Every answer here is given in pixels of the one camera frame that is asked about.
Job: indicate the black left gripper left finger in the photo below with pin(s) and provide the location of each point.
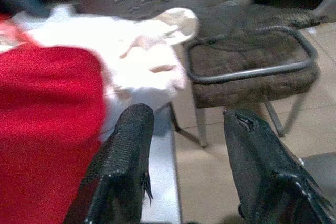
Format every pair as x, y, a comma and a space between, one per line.
123, 161

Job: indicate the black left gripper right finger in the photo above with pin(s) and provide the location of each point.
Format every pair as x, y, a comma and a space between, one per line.
262, 171

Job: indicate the red garment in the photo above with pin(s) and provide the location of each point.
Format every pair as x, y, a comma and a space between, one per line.
47, 116

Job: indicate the white printed T-shirt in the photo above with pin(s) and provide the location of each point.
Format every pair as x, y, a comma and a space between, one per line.
139, 61

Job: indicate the brown cushioned metal chair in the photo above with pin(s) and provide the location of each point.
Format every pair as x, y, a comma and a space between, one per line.
249, 58

